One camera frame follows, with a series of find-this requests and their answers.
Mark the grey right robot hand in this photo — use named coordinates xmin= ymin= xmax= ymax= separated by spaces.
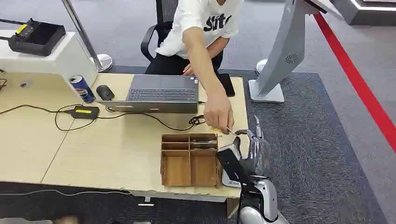
xmin=230 ymin=115 xmax=272 ymax=181

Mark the person's left hand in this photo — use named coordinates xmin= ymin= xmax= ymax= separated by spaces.
xmin=182 ymin=63 xmax=196 ymax=77

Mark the person's right hand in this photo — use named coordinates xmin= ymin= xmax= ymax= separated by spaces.
xmin=203 ymin=91 xmax=235 ymax=135

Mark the black smartphone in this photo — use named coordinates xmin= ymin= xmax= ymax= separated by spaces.
xmin=216 ymin=73 xmax=236 ymax=98

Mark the grey laptop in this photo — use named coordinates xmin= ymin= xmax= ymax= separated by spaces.
xmin=97 ymin=74 xmax=199 ymax=114

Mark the person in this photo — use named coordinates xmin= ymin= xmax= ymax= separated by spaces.
xmin=145 ymin=0 xmax=245 ymax=77

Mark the black office chair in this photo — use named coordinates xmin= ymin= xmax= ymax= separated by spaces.
xmin=140 ymin=0 xmax=180 ymax=63

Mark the dark grey carpet mat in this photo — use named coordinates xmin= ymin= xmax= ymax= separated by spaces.
xmin=0 ymin=65 xmax=389 ymax=224

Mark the wooden card box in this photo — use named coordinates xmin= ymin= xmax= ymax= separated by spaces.
xmin=159 ymin=133 xmax=222 ymax=188

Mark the white round stand base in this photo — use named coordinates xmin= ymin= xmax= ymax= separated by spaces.
xmin=255 ymin=58 xmax=269 ymax=75

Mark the black computer mouse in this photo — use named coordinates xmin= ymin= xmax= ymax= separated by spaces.
xmin=96 ymin=84 xmax=115 ymax=101

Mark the grey kiosk stand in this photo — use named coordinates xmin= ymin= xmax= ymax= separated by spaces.
xmin=248 ymin=0 xmax=345 ymax=104

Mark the chrome stanchion pole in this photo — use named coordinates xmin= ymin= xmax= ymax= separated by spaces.
xmin=61 ymin=0 xmax=114 ymax=73

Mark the blue drink can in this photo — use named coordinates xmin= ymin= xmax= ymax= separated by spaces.
xmin=69 ymin=75 xmax=96 ymax=104

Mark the black power adapter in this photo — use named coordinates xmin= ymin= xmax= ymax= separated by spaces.
xmin=71 ymin=105 xmax=100 ymax=120

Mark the white cabinet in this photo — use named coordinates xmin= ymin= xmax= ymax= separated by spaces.
xmin=0 ymin=29 xmax=99 ymax=97

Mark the black remote controller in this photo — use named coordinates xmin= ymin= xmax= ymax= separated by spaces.
xmin=0 ymin=18 xmax=67 ymax=57

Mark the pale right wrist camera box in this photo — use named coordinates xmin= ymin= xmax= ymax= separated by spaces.
xmin=220 ymin=168 xmax=242 ymax=189

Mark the black power cable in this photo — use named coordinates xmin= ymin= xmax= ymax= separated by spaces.
xmin=0 ymin=100 xmax=207 ymax=133

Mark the white floor cable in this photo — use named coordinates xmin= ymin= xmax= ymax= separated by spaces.
xmin=0 ymin=189 xmax=131 ymax=197

